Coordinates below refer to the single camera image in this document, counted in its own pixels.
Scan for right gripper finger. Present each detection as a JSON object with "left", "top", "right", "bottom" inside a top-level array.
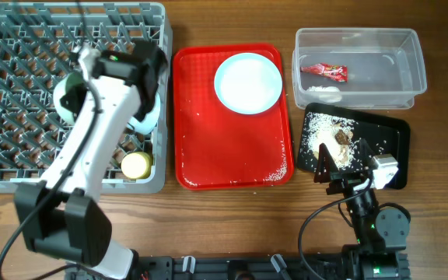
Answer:
[
  {"left": 314, "top": 143, "right": 341, "bottom": 181},
  {"left": 350, "top": 138, "right": 375, "bottom": 171}
]

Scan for light green bowl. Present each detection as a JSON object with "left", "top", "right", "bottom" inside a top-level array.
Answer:
[{"left": 53, "top": 72, "right": 86, "bottom": 125}]

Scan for brown food scraps with rice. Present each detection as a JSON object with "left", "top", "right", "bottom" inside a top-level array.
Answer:
[{"left": 301, "top": 111, "right": 388, "bottom": 172}]

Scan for white napkin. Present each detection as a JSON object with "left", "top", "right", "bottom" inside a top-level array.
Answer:
[{"left": 307, "top": 86, "right": 342, "bottom": 103}]

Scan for small light blue bowl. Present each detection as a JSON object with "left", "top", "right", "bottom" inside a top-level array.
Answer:
[{"left": 126, "top": 93, "right": 161, "bottom": 135}]

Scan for red snack wrapper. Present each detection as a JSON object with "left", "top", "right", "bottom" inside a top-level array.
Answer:
[{"left": 300, "top": 63, "right": 348, "bottom": 82}]

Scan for yellow plastic cup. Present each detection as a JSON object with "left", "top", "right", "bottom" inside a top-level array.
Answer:
[{"left": 121, "top": 152, "right": 152, "bottom": 180}]

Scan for large light blue plate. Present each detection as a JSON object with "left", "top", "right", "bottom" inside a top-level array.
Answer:
[{"left": 213, "top": 52, "right": 283, "bottom": 115}]

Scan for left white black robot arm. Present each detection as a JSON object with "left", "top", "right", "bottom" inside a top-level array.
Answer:
[{"left": 12, "top": 41, "right": 167, "bottom": 279}]

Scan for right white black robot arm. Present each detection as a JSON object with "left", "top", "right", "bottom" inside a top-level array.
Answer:
[{"left": 314, "top": 139, "right": 411, "bottom": 279}]

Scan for black rectangular waste tray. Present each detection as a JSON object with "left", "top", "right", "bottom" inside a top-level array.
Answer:
[{"left": 297, "top": 103, "right": 411, "bottom": 189}]

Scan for grey plastic dishwasher rack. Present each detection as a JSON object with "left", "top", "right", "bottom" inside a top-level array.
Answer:
[{"left": 0, "top": 2, "right": 173, "bottom": 193}]

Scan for clear plastic waste bin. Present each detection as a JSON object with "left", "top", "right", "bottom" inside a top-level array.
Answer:
[{"left": 292, "top": 27, "right": 427, "bottom": 110}]

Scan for spilled rice on tray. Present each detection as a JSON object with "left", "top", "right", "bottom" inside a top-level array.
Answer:
[{"left": 177, "top": 140, "right": 291, "bottom": 191}]

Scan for red plastic serving tray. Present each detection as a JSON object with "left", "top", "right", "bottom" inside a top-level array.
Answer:
[{"left": 173, "top": 43, "right": 294, "bottom": 191}]

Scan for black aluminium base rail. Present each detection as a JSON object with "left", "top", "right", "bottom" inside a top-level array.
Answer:
[{"left": 64, "top": 252, "right": 410, "bottom": 280}]

